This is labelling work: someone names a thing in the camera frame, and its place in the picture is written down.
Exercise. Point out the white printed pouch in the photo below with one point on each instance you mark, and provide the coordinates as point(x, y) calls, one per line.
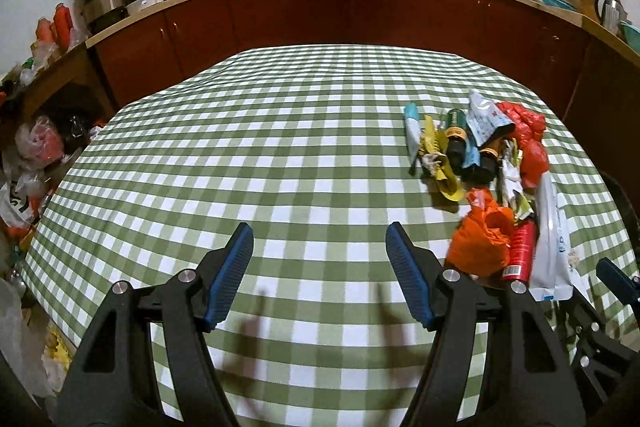
point(482, 117)

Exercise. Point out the black plastic bag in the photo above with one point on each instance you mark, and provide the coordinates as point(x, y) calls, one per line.
point(75, 124)

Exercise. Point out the orange plastic bag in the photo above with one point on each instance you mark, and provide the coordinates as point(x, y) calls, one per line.
point(480, 237)

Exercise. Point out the white tube teal cap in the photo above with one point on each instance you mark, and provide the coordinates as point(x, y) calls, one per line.
point(412, 132)

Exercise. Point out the white plastic bag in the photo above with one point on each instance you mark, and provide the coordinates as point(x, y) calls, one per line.
point(17, 204)

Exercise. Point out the yellow wrapper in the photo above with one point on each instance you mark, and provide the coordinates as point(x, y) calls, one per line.
point(442, 172)

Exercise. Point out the red-brown base cabinet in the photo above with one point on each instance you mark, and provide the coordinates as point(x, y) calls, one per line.
point(310, 12)

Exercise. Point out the orange plastic bottle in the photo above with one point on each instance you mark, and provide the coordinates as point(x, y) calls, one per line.
point(62, 27)
point(45, 31)

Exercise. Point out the white plastic package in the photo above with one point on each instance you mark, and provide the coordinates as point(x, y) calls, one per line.
point(547, 232)

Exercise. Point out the red plastic bag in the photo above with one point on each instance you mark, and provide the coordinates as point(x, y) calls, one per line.
point(530, 152)

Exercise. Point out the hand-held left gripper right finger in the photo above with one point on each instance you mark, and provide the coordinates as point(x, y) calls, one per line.
point(407, 272)

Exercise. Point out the white wrapper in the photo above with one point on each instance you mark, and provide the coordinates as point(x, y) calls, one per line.
point(510, 179)

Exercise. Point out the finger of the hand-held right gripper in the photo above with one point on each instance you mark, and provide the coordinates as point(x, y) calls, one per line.
point(617, 279)
point(590, 327)

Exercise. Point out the teal plastic basket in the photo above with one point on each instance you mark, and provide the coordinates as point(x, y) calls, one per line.
point(631, 36)

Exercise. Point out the steel kettle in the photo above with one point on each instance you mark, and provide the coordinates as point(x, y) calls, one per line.
point(609, 12)

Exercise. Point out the red can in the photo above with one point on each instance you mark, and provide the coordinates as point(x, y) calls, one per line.
point(522, 252)

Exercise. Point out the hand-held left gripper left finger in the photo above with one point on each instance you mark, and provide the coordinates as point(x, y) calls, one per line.
point(230, 277)

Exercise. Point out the pink plastic bag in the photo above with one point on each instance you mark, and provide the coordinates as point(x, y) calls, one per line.
point(40, 139)

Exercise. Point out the dark green bottle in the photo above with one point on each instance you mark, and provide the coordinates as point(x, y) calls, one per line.
point(456, 147)

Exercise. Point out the orange-brown bottle black cap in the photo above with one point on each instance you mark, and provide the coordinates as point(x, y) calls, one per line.
point(485, 167)

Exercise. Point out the green checked tablecloth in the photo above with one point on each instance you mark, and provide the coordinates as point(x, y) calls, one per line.
point(300, 132)

